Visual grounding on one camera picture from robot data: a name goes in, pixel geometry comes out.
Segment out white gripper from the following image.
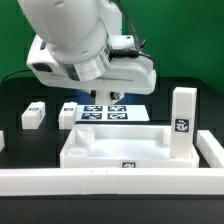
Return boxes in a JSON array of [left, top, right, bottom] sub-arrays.
[[27, 36, 156, 104]]

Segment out white desk top tray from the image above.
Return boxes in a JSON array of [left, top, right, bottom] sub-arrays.
[[60, 124, 199, 168]]

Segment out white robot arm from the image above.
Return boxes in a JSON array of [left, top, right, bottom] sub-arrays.
[[18, 0, 156, 105]]

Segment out white marker base plate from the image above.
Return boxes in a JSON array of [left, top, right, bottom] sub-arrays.
[[76, 105, 150, 122]]

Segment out black cable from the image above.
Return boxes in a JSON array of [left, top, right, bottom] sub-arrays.
[[0, 69, 34, 86]]

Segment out white left obstacle wall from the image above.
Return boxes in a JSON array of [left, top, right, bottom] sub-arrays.
[[0, 131, 5, 152]]

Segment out white obstacle wall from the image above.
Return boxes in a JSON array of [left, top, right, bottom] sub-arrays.
[[0, 131, 5, 152], [196, 130, 224, 168], [0, 168, 224, 196]]

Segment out white front obstacle wall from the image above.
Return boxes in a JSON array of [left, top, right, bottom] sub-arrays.
[[0, 168, 224, 196]]

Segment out white right obstacle wall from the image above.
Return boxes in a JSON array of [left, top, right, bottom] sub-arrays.
[[196, 130, 224, 168]]

